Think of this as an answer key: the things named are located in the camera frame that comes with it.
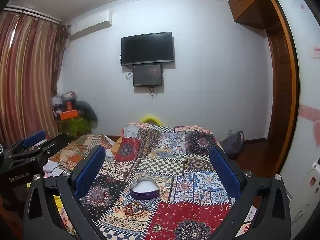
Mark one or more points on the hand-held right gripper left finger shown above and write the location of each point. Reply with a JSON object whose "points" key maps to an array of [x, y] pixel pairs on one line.
{"points": [[90, 171]]}

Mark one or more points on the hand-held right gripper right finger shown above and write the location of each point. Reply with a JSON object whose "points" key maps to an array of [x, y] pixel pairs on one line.
{"points": [[223, 172]]}

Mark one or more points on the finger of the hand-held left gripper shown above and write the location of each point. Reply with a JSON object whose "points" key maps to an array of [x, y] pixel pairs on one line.
{"points": [[53, 142], [35, 136]]}

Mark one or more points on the purple heart-shaped jewelry box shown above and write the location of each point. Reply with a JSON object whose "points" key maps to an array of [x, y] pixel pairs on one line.
{"points": [[143, 195]]}

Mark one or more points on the green cloth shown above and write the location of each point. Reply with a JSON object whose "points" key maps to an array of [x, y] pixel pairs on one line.
{"points": [[75, 126]]}

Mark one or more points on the orange patterned quilt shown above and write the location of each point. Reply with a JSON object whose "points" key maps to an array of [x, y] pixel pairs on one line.
{"points": [[82, 142]]}

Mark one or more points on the dark purple bag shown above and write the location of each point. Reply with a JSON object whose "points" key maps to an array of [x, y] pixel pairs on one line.
{"points": [[232, 142]]}

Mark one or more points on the orange box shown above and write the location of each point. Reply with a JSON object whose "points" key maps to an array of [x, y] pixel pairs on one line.
{"points": [[68, 115]]}

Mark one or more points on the dark green bag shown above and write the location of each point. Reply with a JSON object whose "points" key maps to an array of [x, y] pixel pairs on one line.
{"points": [[86, 108]]}

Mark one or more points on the colourful patchwork blanket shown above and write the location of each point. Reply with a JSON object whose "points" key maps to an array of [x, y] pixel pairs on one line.
{"points": [[175, 160]]}

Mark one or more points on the red striped curtain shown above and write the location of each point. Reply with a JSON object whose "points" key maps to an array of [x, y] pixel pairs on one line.
{"points": [[25, 67]]}

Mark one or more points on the yellow round object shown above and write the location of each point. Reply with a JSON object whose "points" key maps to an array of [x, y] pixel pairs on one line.
{"points": [[151, 118]]}

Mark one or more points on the small black monitor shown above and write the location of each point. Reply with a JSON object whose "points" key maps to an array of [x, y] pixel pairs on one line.
{"points": [[147, 75]]}

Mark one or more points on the curtain rod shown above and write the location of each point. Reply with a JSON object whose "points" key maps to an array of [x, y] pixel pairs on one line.
{"points": [[37, 16]]}

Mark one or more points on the white door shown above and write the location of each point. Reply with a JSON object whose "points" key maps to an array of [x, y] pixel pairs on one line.
{"points": [[310, 85]]}

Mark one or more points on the white air conditioner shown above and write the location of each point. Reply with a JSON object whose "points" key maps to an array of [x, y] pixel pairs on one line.
{"points": [[90, 25]]}

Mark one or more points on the large black television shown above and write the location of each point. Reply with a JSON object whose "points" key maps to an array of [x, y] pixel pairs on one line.
{"points": [[147, 48]]}

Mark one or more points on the small pink label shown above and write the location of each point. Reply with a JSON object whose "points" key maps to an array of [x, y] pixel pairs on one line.
{"points": [[316, 52]]}

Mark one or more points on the wooden wardrobe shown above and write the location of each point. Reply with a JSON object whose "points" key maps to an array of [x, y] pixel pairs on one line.
{"points": [[250, 5]]}

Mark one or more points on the wall socket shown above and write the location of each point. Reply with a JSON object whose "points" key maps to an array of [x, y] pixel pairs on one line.
{"points": [[229, 131]]}

